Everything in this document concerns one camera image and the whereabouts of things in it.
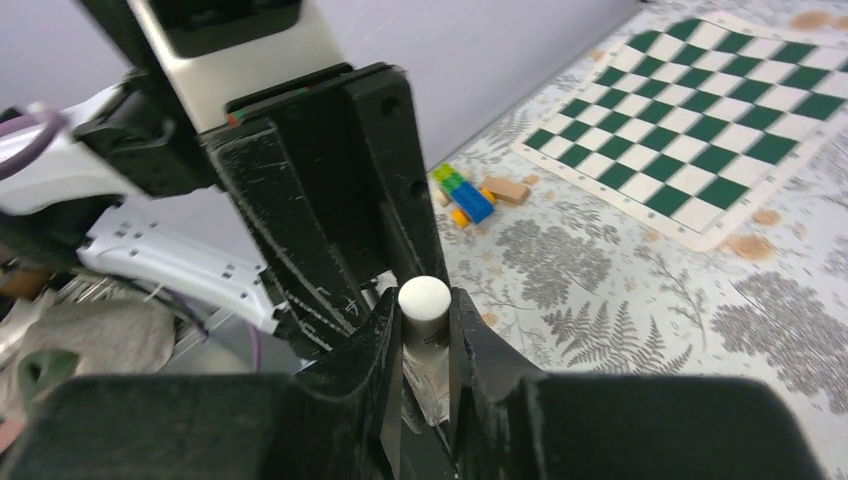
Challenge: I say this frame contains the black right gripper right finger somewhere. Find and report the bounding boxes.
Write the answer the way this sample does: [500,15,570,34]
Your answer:
[448,288,825,479]

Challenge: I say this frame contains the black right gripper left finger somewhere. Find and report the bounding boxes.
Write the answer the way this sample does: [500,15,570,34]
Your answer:
[1,288,401,479]

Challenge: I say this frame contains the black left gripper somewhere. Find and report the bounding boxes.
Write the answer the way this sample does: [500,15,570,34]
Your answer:
[74,1,450,352]

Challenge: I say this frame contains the clear nail polish bottle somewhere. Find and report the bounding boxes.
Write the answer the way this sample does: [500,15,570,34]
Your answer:
[403,339,450,426]

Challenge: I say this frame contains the white nail polish cap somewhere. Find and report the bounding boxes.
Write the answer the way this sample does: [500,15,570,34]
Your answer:
[397,275,452,349]

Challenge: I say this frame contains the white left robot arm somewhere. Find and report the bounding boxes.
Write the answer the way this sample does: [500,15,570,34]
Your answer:
[1,1,447,350]

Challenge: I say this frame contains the blue yellow toy car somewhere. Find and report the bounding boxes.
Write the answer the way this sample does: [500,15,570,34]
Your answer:
[431,164,497,228]

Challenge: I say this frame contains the wooden block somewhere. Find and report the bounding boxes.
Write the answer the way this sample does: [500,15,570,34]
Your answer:
[481,176,531,206]

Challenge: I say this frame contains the floral tablecloth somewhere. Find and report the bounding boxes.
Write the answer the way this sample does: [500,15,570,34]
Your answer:
[436,1,847,479]

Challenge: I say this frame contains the green white chessboard mat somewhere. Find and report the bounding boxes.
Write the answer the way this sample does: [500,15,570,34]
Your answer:
[513,12,847,252]

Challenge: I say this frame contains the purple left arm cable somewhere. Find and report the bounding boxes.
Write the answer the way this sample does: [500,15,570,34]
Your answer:
[0,109,68,181]

